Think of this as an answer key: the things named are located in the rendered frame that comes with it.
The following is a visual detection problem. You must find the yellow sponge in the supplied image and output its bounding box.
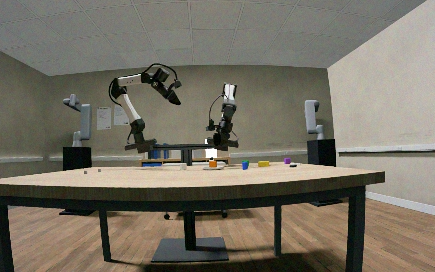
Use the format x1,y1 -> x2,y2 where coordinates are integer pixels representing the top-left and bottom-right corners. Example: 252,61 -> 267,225
258,161 -> 269,167

